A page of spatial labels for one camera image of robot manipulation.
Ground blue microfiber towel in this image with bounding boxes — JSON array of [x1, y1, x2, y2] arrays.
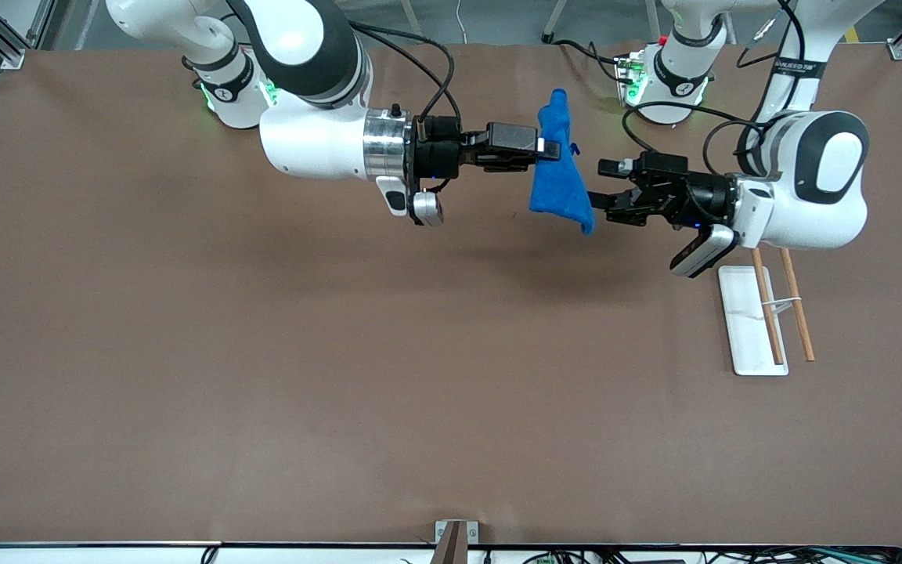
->
[[529, 89, 597, 237]]

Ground grey metal stand legs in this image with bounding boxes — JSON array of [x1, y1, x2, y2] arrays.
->
[[399, 0, 428, 45], [541, 0, 660, 45]]

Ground white rectangular tray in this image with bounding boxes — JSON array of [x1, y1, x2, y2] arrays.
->
[[717, 247, 817, 378]]

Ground black left arm base cable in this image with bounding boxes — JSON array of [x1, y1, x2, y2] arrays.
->
[[553, 38, 626, 85]]

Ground grey metal mounting bracket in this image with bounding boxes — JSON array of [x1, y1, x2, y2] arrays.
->
[[432, 519, 480, 564]]

